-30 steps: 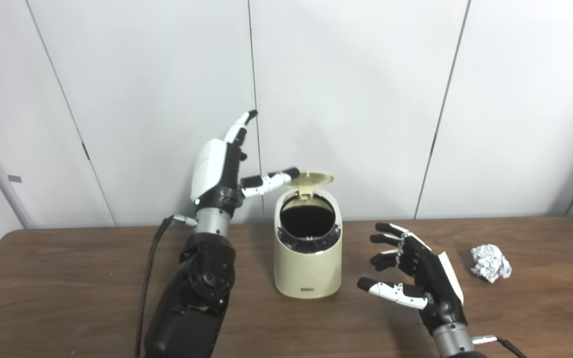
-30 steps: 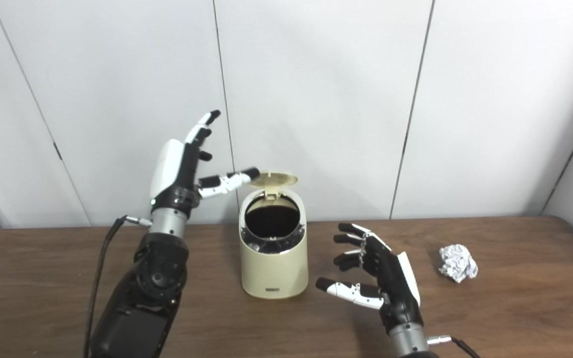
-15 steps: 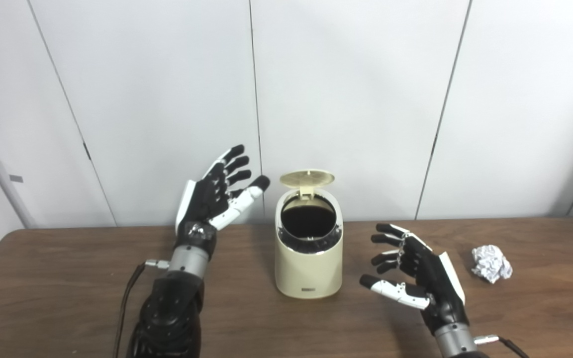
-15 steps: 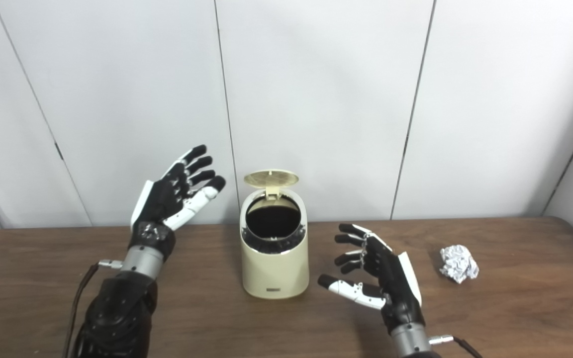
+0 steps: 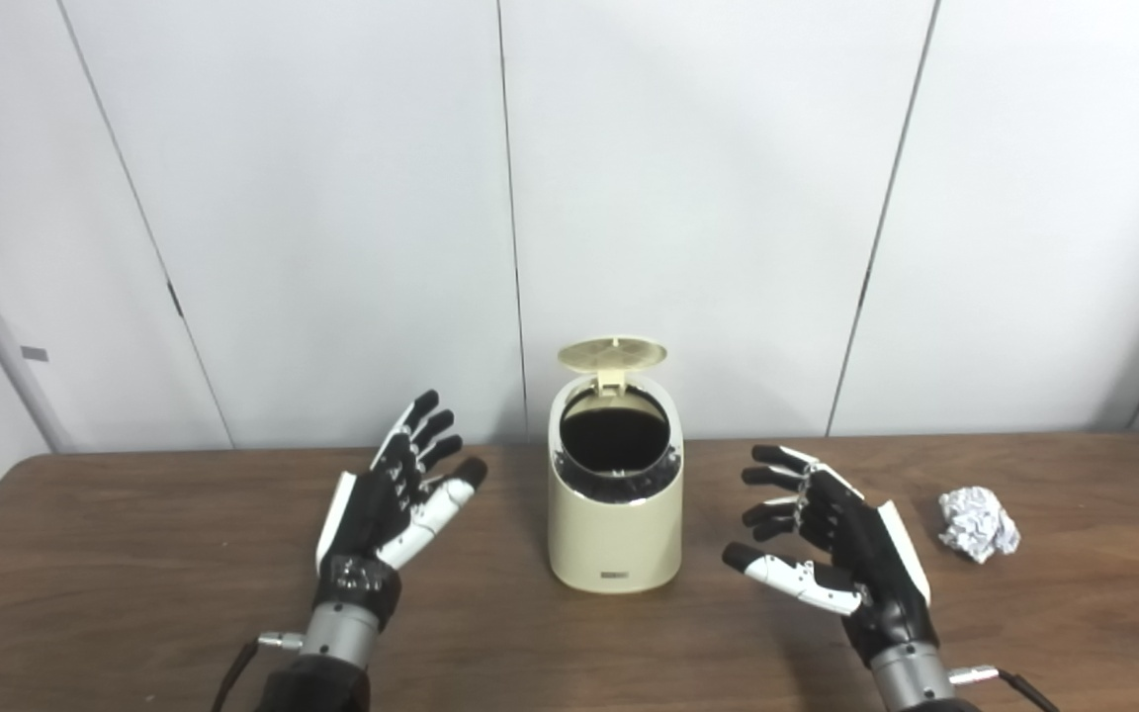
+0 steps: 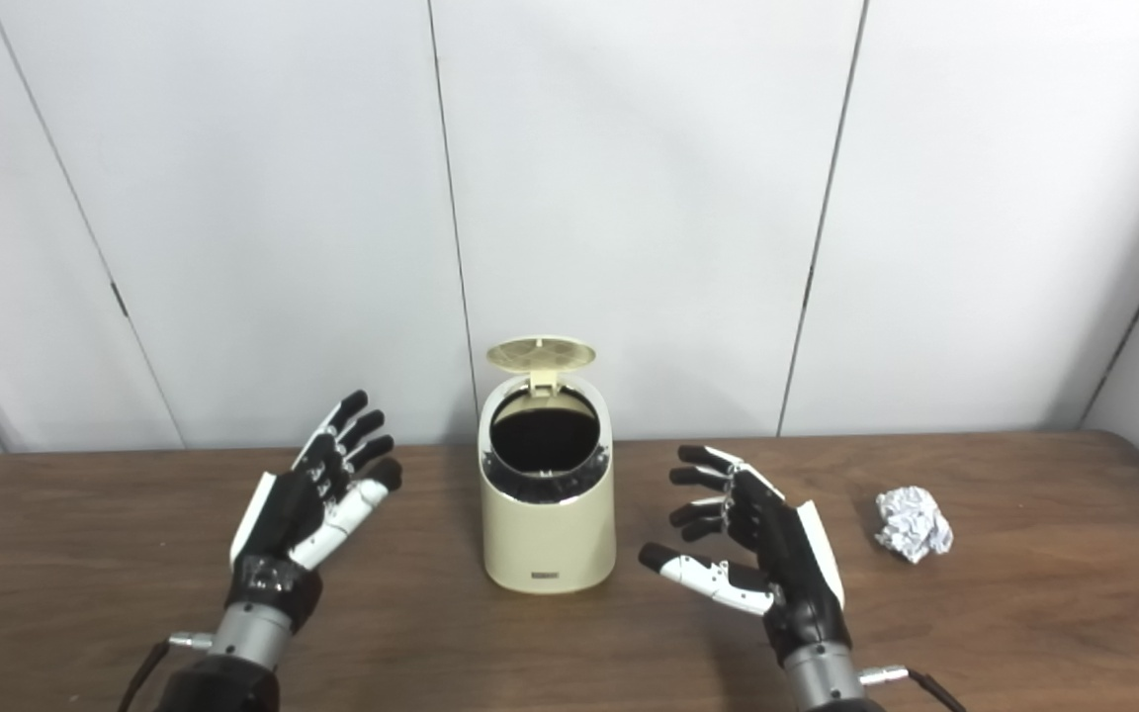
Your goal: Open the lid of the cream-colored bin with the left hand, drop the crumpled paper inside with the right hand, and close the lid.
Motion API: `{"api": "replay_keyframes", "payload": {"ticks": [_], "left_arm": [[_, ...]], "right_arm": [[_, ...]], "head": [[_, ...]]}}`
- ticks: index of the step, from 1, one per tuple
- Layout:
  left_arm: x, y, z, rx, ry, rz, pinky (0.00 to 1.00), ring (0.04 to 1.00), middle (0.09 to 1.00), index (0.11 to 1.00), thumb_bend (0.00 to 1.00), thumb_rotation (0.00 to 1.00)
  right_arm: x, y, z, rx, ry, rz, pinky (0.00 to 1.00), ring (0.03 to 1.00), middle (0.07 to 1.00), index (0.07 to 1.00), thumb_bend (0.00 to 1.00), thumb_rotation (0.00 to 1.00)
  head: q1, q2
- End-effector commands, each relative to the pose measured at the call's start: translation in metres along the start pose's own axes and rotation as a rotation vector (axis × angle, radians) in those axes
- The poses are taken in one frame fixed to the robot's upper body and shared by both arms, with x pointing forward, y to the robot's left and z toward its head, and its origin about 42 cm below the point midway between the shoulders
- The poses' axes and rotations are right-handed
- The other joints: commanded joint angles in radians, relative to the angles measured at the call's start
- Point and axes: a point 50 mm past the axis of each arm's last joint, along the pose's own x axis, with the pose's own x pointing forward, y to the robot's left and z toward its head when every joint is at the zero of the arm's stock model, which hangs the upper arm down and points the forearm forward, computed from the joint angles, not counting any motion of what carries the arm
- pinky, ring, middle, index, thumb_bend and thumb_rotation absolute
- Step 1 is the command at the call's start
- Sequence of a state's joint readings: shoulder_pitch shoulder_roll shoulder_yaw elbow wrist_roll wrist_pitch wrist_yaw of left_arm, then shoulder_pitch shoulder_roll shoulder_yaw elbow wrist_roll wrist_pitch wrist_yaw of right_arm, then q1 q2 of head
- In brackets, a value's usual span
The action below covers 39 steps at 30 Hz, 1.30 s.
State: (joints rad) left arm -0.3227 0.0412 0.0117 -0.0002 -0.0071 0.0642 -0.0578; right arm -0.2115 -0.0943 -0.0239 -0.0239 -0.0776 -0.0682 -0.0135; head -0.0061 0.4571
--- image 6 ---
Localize cream-colored desktop trash bin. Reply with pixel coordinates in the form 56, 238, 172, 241
477, 372, 618, 596

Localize black plastic bin liner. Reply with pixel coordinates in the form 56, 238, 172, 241
482, 388, 612, 505

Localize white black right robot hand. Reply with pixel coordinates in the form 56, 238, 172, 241
639, 444, 852, 666

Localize cream round bin lid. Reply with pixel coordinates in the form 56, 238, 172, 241
485, 336, 598, 399

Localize white paper ball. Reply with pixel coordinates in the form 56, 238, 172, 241
874, 486, 955, 565

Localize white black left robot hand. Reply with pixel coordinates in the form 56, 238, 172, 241
225, 390, 403, 634

